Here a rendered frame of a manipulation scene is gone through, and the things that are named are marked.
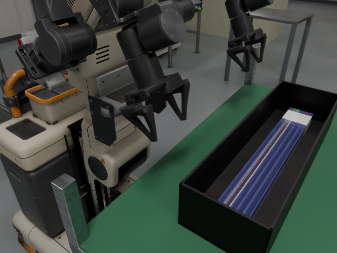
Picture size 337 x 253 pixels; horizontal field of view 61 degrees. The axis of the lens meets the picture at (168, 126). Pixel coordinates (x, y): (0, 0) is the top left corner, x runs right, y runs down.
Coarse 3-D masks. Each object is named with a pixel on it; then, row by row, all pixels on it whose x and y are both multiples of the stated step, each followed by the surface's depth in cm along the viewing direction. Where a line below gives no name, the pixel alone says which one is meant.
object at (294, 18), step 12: (252, 12) 304; (264, 12) 304; (276, 12) 304; (288, 12) 304; (228, 48) 328; (288, 48) 282; (300, 48) 314; (228, 60) 334; (288, 60) 290; (300, 60) 320; (228, 72) 343
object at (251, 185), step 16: (288, 112) 86; (304, 112) 86; (288, 128) 79; (304, 128) 79; (272, 144) 73; (288, 144) 73; (256, 160) 68; (272, 160) 68; (240, 176) 63; (256, 176) 63; (272, 176) 63; (224, 192) 59; (240, 192) 59; (256, 192) 59; (240, 208) 55; (256, 208) 56
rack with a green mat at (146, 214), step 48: (240, 96) 105; (192, 144) 81; (336, 144) 81; (144, 192) 65; (336, 192) 65; (96, 240) 55; (144, 240) 55; (192, 240) 55; (288, 240) 55; (336, 240) 55
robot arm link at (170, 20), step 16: (96, 0) 48; (112, 16) 48; (128, 16) 48; (144, 16) 46; (160, 16) 44; (176, 16) 46; (144, 32) 47; (160, 32) 45; (176, 32) 46; (160, 48) 48
